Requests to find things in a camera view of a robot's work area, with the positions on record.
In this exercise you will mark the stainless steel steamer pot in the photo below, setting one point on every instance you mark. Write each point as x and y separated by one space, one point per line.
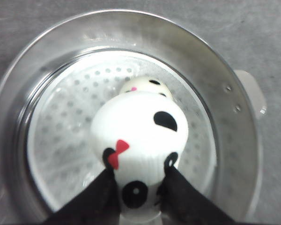
54 87

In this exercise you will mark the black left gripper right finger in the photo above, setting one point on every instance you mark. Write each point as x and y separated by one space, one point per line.
185 205

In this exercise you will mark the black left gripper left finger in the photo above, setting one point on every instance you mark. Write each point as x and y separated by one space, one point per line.
97 204

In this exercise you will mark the panda bun red bow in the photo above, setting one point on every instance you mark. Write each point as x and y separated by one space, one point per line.
136 135

